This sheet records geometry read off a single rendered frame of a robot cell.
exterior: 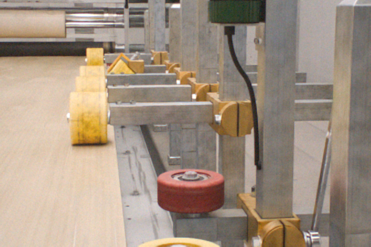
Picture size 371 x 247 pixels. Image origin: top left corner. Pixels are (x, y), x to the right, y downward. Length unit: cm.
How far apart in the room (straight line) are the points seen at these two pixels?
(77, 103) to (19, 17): 207
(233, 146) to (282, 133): 26
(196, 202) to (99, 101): 30
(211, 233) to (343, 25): 37
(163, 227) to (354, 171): 105
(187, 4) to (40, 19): 163
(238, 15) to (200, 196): 21
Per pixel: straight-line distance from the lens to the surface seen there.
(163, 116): 102
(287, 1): 73
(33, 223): 66
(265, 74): 73
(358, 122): 50
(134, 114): 101
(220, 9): 71
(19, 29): 304
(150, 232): 149
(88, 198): 73
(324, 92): 133
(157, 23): 221
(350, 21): 49
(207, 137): 124
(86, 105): 99
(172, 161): 175
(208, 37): 122
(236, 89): 98
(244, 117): 96
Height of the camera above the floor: 110
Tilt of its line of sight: 8 degrees down
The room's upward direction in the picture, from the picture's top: straight up
